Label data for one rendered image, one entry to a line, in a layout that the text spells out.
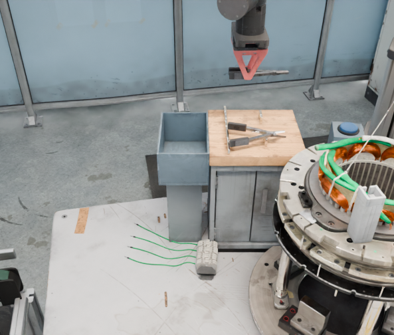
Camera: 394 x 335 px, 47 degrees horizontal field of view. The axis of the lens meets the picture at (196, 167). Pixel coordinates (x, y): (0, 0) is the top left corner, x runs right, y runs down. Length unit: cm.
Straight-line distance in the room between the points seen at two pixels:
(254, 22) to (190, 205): 43
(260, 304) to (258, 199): 22
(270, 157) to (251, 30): 25
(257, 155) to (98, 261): 46
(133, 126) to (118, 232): 193
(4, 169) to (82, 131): 56
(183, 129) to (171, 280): 35
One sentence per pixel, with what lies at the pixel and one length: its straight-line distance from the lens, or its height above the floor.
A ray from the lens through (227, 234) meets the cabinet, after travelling 108.
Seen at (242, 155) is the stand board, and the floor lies 106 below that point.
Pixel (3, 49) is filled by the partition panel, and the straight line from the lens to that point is 305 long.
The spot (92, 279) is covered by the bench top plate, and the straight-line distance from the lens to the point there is 108.
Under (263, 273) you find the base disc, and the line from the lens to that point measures 105.
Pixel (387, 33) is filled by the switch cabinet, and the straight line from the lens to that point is 332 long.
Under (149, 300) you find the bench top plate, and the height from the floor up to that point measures 78.
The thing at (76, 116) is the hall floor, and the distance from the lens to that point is 324.
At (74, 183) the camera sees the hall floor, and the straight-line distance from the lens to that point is 263.
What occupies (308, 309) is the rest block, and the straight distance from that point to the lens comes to 93.
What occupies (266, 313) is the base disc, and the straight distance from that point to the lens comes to 99.
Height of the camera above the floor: 160
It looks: 37 degrees down
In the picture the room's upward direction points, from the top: straight up
